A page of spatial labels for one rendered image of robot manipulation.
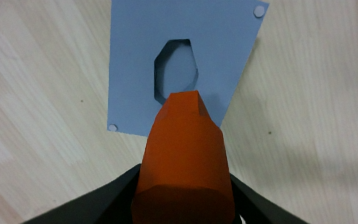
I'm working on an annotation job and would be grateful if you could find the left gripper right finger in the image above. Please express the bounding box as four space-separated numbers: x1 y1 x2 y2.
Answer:
229 172 309 224

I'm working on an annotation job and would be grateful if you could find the orange-red peg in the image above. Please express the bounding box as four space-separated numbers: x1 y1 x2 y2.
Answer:
130 90 235 224

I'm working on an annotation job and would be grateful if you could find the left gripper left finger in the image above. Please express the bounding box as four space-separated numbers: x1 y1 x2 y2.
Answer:
20 163 141 224

